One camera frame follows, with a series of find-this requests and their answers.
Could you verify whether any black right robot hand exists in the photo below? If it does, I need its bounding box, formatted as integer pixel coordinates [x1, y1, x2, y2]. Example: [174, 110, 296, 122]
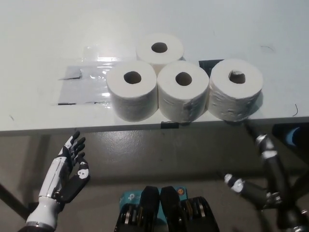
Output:
[223, 122, 305, 228]

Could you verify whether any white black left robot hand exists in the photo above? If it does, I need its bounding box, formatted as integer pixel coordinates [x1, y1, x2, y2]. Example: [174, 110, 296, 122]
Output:
[38, 131, 91, 205]

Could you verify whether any white toilet paper roll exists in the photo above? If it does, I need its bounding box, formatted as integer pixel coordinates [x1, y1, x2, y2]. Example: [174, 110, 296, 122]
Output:
[136, 33, 185, 75]
[208, 58, 264, 121]
[106, 60, 159, 122]
[156, 60, 210, 122]

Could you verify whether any black blue object under table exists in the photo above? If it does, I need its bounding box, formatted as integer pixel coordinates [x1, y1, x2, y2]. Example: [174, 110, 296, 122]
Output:
[272, 123, 309, 147]

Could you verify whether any teal tp-link box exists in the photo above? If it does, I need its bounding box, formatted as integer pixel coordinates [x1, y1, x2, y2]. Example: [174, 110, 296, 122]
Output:
[120, 185, 188, 219]

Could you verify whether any clear glossy tape sheet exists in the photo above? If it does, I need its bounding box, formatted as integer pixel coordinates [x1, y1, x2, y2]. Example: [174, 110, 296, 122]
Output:
[57, 44, 114, 106]

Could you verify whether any small black tape strip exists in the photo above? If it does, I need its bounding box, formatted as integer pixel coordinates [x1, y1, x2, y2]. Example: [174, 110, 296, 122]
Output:
[160, 121, 180, 129]

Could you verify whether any black square tape marker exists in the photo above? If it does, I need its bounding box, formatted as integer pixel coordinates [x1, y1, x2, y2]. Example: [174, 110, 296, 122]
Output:
[198, 59, 225, 73]

